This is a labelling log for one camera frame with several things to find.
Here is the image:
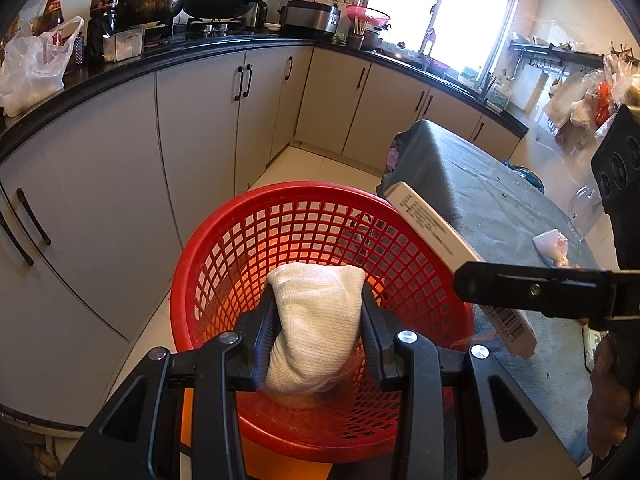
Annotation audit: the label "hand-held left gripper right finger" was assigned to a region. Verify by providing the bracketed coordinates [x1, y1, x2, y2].
[360, 282, 583, 480]

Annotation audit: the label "black kitchen countertop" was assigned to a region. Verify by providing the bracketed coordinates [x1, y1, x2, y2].
[0, 30, 530, 161]

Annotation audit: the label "clear glass pitcher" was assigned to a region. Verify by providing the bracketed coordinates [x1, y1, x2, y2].
[567, 185, 603, 241]

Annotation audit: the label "person's right hand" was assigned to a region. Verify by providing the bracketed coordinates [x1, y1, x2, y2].
[586, 335, 632, 461]

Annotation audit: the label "grey kitchen base cabinets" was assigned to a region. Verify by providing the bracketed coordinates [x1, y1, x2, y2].
[0, 42, 528, 431]

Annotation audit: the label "black wall rack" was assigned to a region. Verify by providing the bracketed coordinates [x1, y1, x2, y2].
[509, 40, 613, 68]

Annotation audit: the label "chopstick holder with chopsticks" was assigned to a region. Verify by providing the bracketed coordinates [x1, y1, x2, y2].
[347, 17, 371, 51]

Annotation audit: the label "blue plastic item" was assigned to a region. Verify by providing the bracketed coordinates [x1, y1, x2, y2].
[502, 159, 546, 192]

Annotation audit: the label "red bottle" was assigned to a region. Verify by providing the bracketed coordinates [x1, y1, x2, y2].
[31, 0, 67, 46]

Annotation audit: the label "gas stove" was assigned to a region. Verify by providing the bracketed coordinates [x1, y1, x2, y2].
[145, 16, 278, 43]

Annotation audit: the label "red plastic mesh basket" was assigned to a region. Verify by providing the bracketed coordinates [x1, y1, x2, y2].
[170, 181, 476, 466]

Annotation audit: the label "pink plastic colander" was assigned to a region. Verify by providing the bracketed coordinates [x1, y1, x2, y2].
[346, 4, 392, 28]

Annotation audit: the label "crumpled white wrapper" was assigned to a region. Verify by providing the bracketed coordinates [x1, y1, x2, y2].
[532, 229, 571, 267]

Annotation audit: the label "white plastic bag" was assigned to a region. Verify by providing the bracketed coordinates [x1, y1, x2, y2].
[0, 16, 85, 117]

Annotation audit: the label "glass pot lid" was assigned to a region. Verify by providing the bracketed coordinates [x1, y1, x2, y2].
[381, 40, 426, 63]

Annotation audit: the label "hanging plastic bags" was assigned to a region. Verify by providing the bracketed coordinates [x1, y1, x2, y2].
[545, 52, 640, 136]

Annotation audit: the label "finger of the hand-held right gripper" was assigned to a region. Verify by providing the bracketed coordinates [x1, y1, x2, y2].
[454, 260, 618, 331]

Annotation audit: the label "kitchen window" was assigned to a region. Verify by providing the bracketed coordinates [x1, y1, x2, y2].
[367, 0, 526, 81]

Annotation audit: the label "utensil holder by sink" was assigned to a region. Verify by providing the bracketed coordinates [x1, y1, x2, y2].
[486, 72, 512, 111]

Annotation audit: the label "dark bottle with yellow cap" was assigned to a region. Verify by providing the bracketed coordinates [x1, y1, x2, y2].
[89, 0, 122, 61]

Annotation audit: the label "white knitted cloth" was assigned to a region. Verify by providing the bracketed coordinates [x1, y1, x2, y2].
[265, 263, 366, 395]

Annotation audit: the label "black and silver cooker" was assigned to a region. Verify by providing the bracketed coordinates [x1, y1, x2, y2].
[278, 0, 342, 38]

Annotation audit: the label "black frying pan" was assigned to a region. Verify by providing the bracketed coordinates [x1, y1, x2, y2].
[184, 0, 298, 21]

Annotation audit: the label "clear plastic lidded container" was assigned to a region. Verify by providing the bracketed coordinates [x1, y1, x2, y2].
[102, 27, 146, 63]

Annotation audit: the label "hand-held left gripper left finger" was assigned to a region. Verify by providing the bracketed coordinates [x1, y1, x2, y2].
[57, 282, 281, 480]

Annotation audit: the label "grey tablecloth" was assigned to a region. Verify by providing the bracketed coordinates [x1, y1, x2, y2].
[377, 119, 608, 466]

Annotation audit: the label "wok with metal lid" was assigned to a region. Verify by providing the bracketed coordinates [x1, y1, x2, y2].
[117, 0, 192, 28]

